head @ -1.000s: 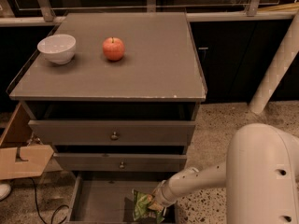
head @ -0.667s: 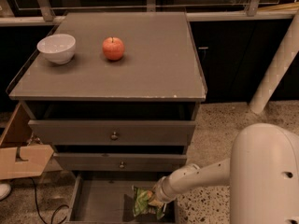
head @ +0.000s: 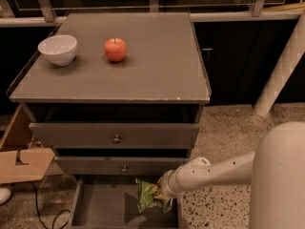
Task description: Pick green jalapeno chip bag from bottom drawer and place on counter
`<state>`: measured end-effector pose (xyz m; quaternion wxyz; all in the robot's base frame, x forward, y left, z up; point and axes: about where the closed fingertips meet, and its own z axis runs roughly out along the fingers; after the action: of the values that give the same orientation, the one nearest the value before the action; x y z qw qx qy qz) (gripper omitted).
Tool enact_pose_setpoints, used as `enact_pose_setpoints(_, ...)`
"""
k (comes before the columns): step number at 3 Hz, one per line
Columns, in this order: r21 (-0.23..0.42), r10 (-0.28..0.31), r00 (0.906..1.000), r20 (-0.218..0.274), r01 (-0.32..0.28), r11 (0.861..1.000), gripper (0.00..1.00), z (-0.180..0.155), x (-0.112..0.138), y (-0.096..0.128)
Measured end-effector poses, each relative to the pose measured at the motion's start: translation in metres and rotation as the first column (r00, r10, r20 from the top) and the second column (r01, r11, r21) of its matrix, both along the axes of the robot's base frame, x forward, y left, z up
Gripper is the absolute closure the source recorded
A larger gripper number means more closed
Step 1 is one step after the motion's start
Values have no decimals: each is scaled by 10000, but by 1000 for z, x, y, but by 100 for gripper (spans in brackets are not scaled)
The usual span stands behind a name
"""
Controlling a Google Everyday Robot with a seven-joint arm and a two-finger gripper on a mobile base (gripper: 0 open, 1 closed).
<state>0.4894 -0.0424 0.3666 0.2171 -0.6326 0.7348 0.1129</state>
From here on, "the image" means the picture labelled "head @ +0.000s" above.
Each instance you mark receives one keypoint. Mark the grey bottom drawer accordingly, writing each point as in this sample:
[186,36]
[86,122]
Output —
[110,202]

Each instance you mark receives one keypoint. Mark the black lower wall cabinet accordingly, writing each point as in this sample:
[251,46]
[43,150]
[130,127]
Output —
[240,56]

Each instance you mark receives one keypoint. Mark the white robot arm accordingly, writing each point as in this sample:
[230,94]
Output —
[275,170]

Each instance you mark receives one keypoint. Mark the red apple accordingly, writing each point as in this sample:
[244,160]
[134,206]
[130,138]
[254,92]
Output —
[115,49]

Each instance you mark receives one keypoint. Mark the glass railing with metal posts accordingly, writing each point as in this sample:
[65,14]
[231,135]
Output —
[35,13]

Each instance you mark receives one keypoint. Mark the white slanted pillar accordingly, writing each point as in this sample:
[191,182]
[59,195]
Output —
[284,67]

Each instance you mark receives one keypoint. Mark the grey top drawer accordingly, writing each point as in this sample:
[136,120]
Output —
[118,126]

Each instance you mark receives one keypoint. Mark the white object on floor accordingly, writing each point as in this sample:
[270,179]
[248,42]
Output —
[5,194]

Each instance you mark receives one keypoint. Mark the grey middle drawer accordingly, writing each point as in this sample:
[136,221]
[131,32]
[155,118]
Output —
[141,162]

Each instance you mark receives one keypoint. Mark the brown cardboard box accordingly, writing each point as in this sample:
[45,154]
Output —
[19,162]

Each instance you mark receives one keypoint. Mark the grey drawer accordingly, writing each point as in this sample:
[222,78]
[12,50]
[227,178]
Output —
[141,162]
[118,126]
[110,202]

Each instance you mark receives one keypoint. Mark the grey drawer cabinet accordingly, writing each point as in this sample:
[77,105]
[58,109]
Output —
[163,66]

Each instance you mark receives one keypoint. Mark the white ceramic bowl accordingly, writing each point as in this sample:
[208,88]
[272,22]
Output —
[59,50]

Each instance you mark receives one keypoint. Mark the green jalapeno chip bag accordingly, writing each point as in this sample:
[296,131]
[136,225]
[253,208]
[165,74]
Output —
[145,199]

